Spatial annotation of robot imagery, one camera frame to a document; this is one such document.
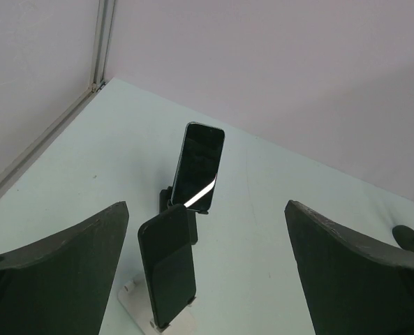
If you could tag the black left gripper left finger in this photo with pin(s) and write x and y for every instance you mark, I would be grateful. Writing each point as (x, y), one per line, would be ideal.
(61, 284)

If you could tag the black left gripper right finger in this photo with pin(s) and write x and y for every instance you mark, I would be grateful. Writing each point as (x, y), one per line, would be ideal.
(353, 284)

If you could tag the black round-base phone stand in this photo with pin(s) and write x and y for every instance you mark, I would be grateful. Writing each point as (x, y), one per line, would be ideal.
(404, 236)

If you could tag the white folding phone stand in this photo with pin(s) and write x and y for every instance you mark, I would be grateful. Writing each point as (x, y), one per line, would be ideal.
(134, 297)

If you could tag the black folding phone stand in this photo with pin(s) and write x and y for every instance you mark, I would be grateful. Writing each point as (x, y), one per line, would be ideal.
(192, 223)

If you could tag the dark phone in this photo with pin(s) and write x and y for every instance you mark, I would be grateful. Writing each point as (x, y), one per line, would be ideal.
(198, 167)

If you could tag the aluminium corner frame post left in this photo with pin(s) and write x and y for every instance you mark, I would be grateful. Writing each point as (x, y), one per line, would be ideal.
(52, 62)

